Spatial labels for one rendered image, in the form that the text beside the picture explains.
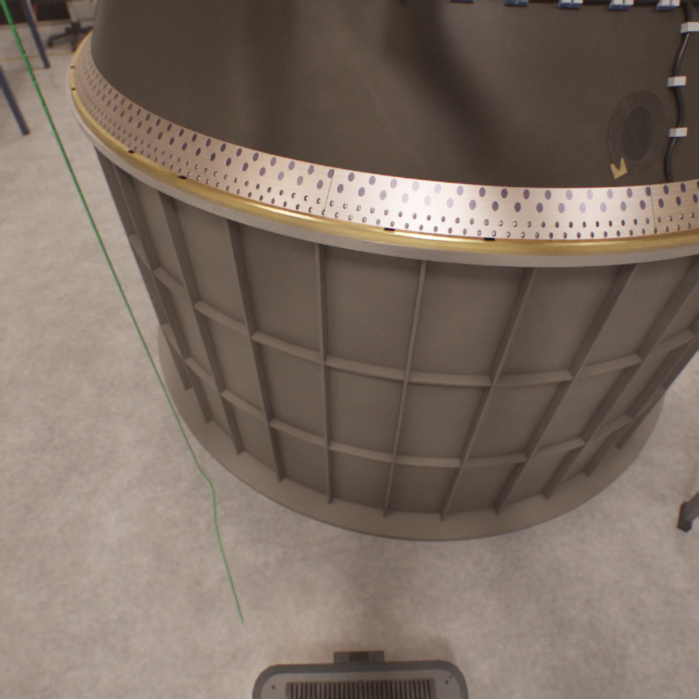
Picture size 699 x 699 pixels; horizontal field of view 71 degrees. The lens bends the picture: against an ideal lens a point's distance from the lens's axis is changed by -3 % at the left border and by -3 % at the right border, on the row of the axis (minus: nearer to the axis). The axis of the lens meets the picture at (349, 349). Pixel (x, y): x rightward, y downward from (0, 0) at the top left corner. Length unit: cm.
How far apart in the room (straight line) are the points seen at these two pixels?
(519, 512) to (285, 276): 121
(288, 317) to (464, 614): 108
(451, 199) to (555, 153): 18
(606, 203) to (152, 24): 92
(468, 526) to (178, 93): 150
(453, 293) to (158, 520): 133
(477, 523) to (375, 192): 126
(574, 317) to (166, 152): 88
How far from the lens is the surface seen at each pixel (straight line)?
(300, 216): 90
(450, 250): 87
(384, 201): 89
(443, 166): 90
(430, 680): 145
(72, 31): 637
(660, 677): 193
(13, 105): 448
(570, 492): 200
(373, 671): 144
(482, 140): 90
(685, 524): 212
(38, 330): 270
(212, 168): 102
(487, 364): 116
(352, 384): 124
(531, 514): 191
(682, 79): 104
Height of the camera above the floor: 168
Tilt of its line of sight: 49 degrees down
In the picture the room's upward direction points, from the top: 1 degrees clockwise
